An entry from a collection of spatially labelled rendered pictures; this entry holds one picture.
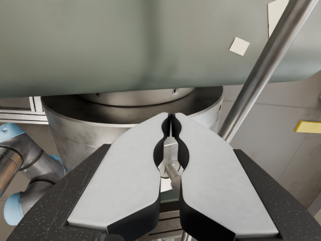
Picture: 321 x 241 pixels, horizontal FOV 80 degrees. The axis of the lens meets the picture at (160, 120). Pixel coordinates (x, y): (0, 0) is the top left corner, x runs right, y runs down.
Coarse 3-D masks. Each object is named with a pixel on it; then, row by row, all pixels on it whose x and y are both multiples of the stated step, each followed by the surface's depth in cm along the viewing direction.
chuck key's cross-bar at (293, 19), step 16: (304, 0) 9; (288, 16) 10; (304, 16) 9; (272, 32) 11; (288, 32) 10; (272, 48) 11; (288, 48) 11; (256, 64) 12; (272, 64) 11; (256, 80) 12; (240, 96) 13; (256, 96) 13; (240, 112) 14; (224, 128) 15
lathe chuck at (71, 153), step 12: (216, 120) 31; (216, 132) 34; (60, 144) 28; (72, 144) 26; (84, 144) 25; (168, 144) 25; (60, 156) 32; (72, 156) 27; (84, 156) 26; (168, 156) 26; (72, 168) 29; (180, 168) 28; (168, 180) 28
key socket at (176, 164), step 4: (172, 160) 27; (176, 160) 27; (164, 164) 27; (168, 164) 27; (176, 164) 28; (160, 168) 27; (164, 168) 27; (176, 168) 28; (160, 172) 27; (164, 172) 27; (164, 176) 28; (168, 176) 28
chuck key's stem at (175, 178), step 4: (172, 164) 27; (168, 168) 27; (172, 168) 26; (168, 172) 26; (172, 172) 26; (176, 172) 26; (172, 176) 25; (176, 176) 25; (180, 176) 25; (172, 180) 25; (176, 180) 24; (180, 180) 24; (172, 184) 24; (176, 184) 24; (180, 184) 24; (172, 188) 24; (176, 188) 24; (176, 192) 24
